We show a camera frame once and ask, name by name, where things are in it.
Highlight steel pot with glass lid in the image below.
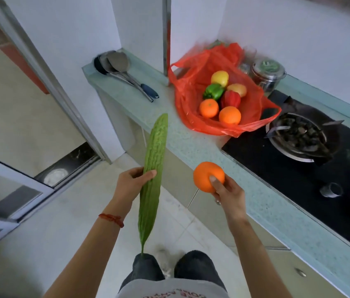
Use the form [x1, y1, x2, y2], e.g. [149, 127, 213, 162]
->
[251, 58, 287, 94]

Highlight red string bracelet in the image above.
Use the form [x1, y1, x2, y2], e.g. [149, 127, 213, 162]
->
[98, 213, 125, 228]

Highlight silver stove knob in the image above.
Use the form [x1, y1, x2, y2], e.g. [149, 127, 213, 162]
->
[319, 182, 344, 198]

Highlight yellow red apple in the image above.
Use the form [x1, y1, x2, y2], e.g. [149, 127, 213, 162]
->
[227, 83, 247, 98]

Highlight person's grey printed shirt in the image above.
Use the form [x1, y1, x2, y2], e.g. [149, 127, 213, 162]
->
[115, 278, 229, 298]

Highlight beige kitchen cabinet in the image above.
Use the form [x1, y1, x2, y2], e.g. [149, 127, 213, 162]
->
[97, 89, 347, 298]

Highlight red bell pepper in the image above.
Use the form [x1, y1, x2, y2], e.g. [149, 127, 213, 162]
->
[220, 90, 241, 109]

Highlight long green bitter gourd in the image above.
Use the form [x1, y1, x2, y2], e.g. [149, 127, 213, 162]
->
[137, 113, 169, 255]

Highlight round metal stove burner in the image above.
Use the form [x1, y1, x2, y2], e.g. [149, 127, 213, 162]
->
[265, 112, 345, 164]

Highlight green bell pepper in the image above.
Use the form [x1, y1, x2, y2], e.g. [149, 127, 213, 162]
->
[202, 83, 225, 101]

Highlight red plastic bag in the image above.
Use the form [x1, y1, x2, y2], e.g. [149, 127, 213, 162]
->
[168, 43, 282, 138]

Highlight person's right forearm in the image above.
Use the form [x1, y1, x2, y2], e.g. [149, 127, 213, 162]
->
[226, 211, 291, 298]

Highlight person's right hand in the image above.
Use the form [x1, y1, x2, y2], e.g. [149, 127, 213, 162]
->
[209, 175, 247, 222]

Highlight yellow lemon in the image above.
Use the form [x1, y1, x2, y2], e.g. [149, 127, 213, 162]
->
[211, 71, 229, 88]

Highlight grey metal door frame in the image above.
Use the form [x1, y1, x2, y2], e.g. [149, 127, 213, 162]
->
[0, 0, 112, 165]

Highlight orange fruit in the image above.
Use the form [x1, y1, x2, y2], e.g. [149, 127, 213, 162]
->
[193, 162, 226, 193]
[219, 106, 242, 125]
[199, 99, 219, 118]

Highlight metal ladle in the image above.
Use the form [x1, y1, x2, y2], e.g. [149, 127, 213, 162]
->
[99, 54, 154, 103]

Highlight glass sliding door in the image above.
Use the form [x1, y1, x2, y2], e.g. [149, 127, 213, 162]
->
[0, 150, 55, 258]

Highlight person's left forearm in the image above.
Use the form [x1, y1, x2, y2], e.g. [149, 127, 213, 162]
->
[43, 205, 129, 298]

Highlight black glass gas stove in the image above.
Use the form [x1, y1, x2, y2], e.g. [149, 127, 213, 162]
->
[221, 90, 350, 258]

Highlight person's left hand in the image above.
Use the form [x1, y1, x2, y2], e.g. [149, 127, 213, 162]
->
[110, 167, 157, 214]

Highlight vertical metal wall strip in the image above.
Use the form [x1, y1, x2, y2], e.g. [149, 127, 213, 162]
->
[162, 0, 172, 77]

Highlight person's dark jeans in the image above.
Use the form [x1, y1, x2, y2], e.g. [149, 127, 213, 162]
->
[118, 250, 227, 293]

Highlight metal spatula with blue handle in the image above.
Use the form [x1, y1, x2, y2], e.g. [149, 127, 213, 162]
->
[107, 51, 160, 100]

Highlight black ladle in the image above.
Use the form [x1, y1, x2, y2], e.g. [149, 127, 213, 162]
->
[93, 56, 110, 76]

